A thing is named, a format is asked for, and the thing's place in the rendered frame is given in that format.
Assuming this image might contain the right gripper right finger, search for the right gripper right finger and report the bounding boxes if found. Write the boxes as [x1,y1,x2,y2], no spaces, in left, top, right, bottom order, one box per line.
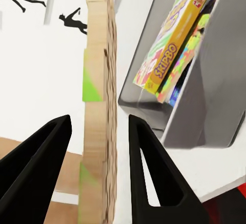
[128,114,215,224]

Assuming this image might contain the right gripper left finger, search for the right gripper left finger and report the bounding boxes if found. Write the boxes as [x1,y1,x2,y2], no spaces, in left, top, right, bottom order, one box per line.
[0,114,72,224]

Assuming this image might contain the jigsaw puzzle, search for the jigsaw puzzle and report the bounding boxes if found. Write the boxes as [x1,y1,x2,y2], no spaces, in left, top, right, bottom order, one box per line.
[154,15,209,103]
[78,0,118,224]

